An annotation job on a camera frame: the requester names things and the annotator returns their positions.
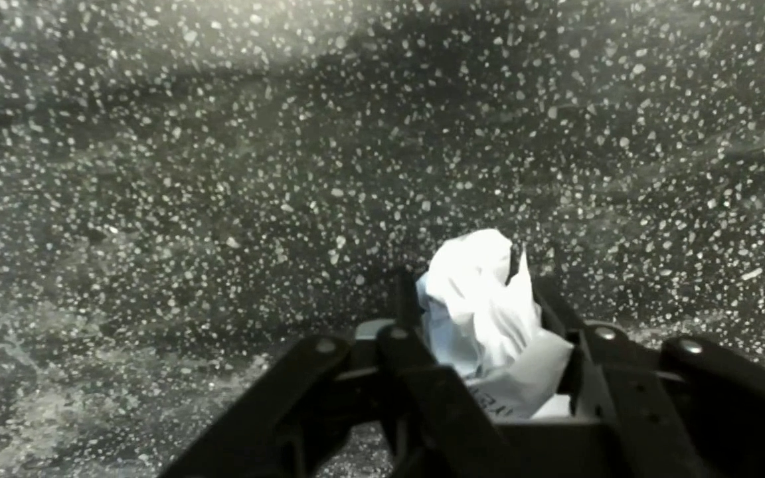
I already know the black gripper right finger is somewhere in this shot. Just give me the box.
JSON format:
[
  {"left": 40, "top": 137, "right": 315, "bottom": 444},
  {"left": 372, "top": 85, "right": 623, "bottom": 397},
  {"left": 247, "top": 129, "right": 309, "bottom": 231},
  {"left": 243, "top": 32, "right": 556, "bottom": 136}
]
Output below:
[{"left": 507, "top": 246, "right": 765, "bottom": 478}]

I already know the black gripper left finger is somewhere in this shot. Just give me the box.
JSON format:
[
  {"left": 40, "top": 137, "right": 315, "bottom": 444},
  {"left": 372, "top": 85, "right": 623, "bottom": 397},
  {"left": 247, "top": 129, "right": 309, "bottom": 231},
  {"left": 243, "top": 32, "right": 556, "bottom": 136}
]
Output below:
[{"left": 158, "top": 268, "right": 525, "bottom": 478}]

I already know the small white paper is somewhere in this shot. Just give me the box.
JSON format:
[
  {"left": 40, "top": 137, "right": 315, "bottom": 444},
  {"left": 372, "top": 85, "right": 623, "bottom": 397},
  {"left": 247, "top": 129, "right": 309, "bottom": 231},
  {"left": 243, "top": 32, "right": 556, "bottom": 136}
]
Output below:
[{"left": 413, "top": 225, "right": 575, "bottom": 422}]

